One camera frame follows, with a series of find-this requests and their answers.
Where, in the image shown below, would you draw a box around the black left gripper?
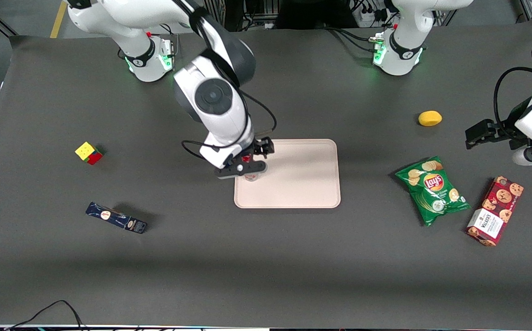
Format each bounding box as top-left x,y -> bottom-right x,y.
465,118 -> 530,151

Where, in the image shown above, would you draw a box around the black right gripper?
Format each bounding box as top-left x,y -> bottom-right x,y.
236,137 -> 275,164

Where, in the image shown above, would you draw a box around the red coke bottle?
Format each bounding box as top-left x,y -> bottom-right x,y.
243,155 -> 260,183

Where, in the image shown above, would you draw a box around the beige plastic tray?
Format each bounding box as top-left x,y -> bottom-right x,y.
234,139 -> 341,209

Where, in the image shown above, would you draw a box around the yellow lemon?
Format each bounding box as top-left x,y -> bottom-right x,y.
418,110 -> 443,127

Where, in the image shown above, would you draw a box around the green Lay's chips bag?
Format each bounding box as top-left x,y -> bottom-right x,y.
395,156 -> 472,228

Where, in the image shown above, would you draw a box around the red Walkers cookie box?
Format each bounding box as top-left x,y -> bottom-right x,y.
466,176 -> 525,247

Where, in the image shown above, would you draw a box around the dark blue snack box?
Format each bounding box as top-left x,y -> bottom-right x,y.
85,202 -> 148,234

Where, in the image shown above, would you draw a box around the white power strip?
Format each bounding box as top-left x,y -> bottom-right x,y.
359,8 -> 388,23

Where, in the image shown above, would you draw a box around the multicoloured puzzle cube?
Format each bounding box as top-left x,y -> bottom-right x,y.
74,142 -> 104,166

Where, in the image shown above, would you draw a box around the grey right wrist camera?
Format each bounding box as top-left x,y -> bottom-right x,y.
214,160 -> 268,180

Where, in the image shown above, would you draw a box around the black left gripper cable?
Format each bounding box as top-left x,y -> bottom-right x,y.
493,67 -> 532,125

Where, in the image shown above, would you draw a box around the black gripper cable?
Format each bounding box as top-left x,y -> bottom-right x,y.
493,67 -> 532,125
240,89 -> 278,137

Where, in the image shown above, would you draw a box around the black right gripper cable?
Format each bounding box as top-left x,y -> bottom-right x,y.
240,89 -> 278,137

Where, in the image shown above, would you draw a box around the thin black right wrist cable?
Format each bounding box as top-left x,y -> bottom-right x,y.
181,139 -> 223,160

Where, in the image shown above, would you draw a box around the aluminium frame post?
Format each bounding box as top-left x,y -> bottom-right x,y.
208,0 -> 225,31

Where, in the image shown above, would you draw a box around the black left arm base cables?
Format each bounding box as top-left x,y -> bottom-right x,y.
321,24 -> 379,52

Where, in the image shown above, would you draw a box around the black cable at table edge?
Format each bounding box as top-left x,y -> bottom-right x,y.
4,300 -> 85,331

